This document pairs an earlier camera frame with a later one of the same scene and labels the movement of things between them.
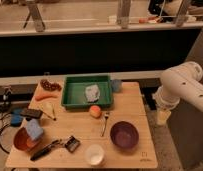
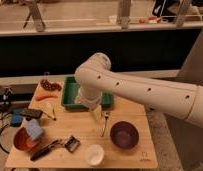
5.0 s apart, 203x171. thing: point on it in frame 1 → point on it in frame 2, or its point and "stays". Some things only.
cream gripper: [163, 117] → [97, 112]
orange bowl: [23, 141] stays
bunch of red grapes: [47, 85] stays
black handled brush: [71, 143] stays
